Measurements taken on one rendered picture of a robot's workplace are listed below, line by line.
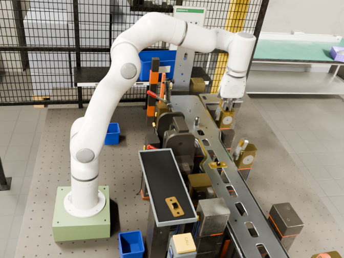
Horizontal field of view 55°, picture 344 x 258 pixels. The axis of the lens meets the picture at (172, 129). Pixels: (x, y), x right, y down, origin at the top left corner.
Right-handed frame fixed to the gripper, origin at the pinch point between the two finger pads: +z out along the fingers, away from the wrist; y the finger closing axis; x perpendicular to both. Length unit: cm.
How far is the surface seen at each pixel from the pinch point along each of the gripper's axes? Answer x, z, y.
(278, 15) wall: 306, 52, 198
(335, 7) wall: 304, 35, 282
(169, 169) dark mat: -22.7, 14.9, -28.8
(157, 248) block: -34, 49, -32
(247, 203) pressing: -29.5, 30.8, 6.0
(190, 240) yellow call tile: -55, 14, -29
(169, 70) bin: 77, 23, -7
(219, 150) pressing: 5.5, 31.3, 5.1
